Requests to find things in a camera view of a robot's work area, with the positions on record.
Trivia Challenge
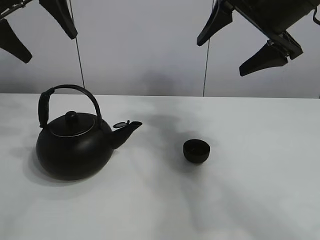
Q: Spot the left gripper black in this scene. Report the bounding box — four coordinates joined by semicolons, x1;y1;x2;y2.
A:
0;0;78;64

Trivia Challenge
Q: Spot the thin black cable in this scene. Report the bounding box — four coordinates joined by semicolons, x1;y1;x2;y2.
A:
67;0;86;89
201;0;217;97

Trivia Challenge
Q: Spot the right thin black cable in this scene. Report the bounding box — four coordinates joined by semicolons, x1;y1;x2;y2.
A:
201;0;217;97

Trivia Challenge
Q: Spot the left thin black cable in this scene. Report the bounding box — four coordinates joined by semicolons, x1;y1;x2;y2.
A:
67;0;86;89

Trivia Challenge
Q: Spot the small black teacup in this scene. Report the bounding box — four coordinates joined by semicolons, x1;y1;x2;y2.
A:
183;139;211;165

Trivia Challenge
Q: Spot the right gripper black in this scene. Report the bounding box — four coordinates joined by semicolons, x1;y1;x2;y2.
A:
196;0;320;77

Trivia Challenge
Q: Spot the black cast iron teapot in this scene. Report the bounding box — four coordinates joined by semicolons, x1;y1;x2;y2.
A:
35;84;142;181

